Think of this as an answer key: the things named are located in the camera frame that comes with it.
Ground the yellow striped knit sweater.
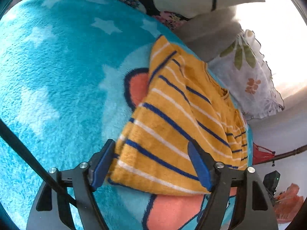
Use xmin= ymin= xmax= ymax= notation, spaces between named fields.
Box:
xmin=109 ymin=36 xmax=248 ymax=196

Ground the black device with green light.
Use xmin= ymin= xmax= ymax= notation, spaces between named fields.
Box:
xmin=263 ymin=170 xmax=281 ymax=198

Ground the red cloth item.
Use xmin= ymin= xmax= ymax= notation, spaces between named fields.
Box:
xmin=252 ymin=143 xmax=275 ymax=165

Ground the white leaf print pillow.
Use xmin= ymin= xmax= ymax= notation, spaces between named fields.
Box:
xmin=208 ymin=30 xmax=284 ymax=121

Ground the teal cartoon fleece blanket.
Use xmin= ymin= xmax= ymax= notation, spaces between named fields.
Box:
xmin=1 ymin=0 xmax=209 ymax=229

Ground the dark wooden rail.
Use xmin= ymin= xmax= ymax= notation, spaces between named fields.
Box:
xmin=257 ymin=145 xmax=306 ymax=166

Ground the black cable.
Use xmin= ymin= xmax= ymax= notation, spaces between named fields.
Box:
xmin=0 ymin=118 xmax=78 ymax=208

